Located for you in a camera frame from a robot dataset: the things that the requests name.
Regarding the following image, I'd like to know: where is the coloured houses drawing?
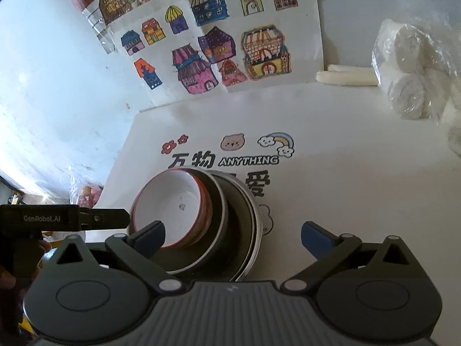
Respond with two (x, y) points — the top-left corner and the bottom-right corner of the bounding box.
(119, 0), (323, 105)

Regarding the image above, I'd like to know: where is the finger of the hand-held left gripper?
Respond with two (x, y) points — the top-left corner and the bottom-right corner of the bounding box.
(78, 208), (130, 230)

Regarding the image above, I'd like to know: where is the coloured child drawing poster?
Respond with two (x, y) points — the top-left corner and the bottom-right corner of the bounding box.
(54, 0), (202, 54)

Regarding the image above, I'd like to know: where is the clear plastic bag of white items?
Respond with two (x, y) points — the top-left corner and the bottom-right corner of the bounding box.
(372, 18), (461, 152)

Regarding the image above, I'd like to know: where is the person's left hand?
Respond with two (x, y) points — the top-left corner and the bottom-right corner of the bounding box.
(0, 265), (18, 294)

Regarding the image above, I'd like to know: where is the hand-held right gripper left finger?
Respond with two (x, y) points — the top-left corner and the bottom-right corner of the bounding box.
(44, 221), (186, 295)

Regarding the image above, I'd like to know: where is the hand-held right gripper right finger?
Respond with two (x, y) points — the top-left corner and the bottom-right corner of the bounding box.
(279, 221), (423, 294)

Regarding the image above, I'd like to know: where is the white printed table mat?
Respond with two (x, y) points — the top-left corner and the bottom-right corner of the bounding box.
(92, 83), (461, 285)

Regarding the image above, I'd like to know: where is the stainless steel bowl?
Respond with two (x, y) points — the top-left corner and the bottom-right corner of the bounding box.
(128, 167), (229, 275)

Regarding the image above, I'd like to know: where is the white paper roll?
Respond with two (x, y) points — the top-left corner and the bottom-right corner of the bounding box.
(326, 64), (375, 74)
(315, 71), (378, 87)

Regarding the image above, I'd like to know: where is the plastic bag of fruit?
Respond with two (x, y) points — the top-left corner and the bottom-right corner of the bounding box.
(59, 166), (105, 210)

